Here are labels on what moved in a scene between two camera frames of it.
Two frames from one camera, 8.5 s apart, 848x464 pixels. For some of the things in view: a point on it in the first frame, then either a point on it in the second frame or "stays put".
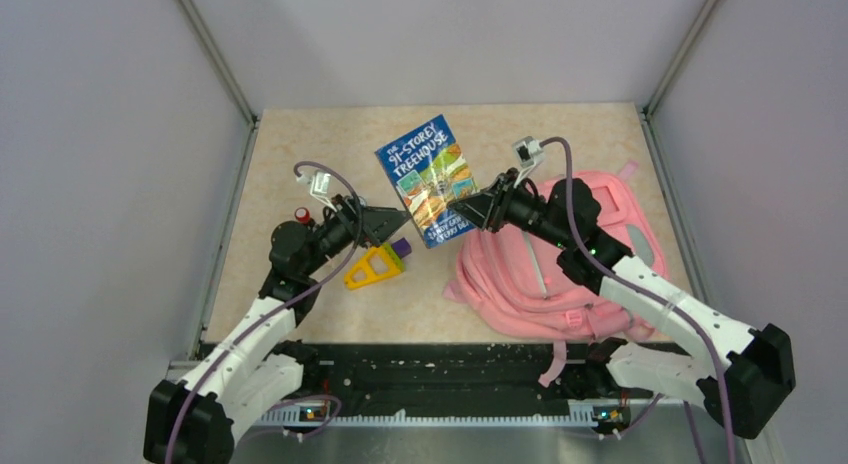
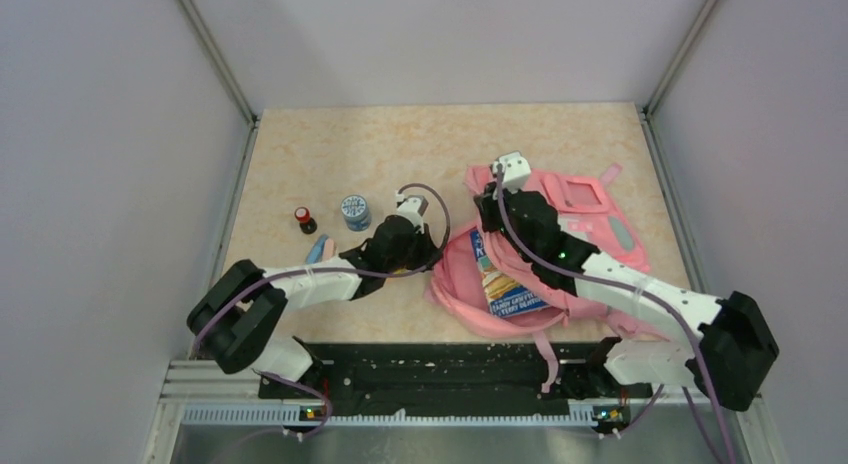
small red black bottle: [302, 214] stays put
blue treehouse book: [428, 171] to [504, 296]
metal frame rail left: [191, 12] stays put
